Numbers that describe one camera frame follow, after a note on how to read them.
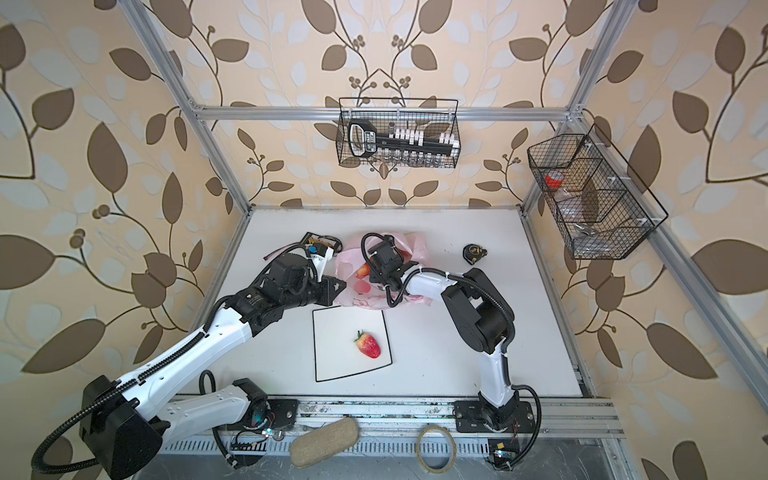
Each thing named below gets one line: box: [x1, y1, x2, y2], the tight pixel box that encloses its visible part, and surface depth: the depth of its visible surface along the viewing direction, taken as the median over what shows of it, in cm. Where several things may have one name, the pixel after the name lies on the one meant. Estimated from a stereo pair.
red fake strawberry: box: [353, 330, 381, 359], surface depth 84 cm
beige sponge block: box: [290, 417, 360, 468], surface depth 70 cm
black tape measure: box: [462, 243, 488, 265], surface depth 107 cm
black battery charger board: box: [264, 232, 343, 264], surface depth 110 cm
